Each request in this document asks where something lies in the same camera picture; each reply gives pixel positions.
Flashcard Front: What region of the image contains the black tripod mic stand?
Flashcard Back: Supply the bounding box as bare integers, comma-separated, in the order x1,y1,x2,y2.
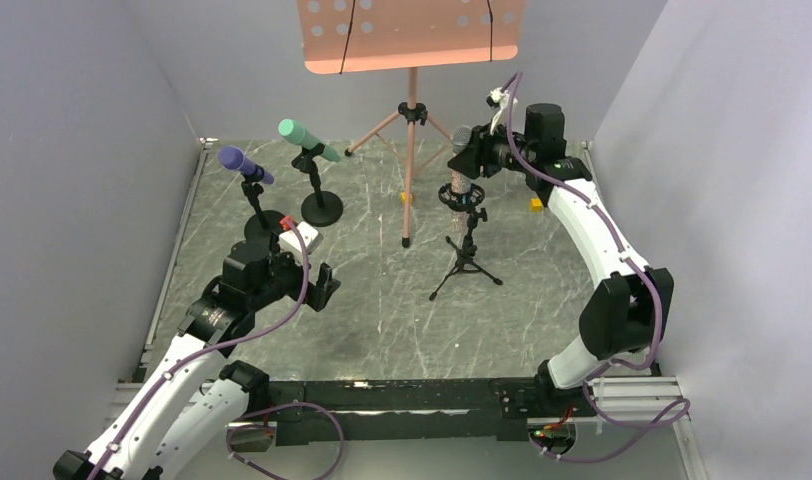
428,182,503,301

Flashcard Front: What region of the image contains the black round-base mic stand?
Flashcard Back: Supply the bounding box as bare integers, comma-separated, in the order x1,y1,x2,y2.
291,143,344,227
241,171,284,253

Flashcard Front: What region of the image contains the purple toy microphone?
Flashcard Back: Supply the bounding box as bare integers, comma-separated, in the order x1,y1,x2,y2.
218,146,275,185

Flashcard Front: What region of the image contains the teal toy microphone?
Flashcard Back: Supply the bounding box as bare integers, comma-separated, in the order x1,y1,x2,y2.
278,119,341,163

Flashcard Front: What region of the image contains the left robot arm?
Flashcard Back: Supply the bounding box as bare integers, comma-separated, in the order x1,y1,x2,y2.
53,222,340,479

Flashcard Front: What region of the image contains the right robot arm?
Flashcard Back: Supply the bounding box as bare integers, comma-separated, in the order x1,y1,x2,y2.
448,103,674,390

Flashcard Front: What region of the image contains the pink music stand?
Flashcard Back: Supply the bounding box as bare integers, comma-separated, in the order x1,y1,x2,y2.
296,0,527,247

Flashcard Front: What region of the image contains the yellow cube far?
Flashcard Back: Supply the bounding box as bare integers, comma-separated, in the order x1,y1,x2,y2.
529,197,544,212

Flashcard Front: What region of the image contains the black base bar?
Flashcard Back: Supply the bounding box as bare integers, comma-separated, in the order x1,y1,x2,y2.
234,367,591,446

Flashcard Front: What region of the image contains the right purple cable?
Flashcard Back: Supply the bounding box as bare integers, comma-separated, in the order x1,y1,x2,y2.
498,71,691,464

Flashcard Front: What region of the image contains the purple cable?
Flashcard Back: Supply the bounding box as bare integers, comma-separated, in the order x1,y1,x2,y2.
498,71,691,464
84,225,346,480

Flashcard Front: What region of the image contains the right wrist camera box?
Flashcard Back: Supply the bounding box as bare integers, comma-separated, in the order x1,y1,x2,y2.
485,87,518,134

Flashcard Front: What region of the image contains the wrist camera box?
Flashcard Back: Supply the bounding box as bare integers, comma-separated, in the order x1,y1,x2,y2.
485,87,518,134
278,216,323,255

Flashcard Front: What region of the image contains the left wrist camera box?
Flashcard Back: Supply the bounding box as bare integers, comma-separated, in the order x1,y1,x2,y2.
278,216,323,255

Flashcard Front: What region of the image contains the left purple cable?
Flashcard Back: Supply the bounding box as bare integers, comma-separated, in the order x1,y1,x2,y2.
84,225,346,480

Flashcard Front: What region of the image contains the aluminium frame rail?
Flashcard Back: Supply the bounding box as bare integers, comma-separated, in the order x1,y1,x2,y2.
136,137,218,375

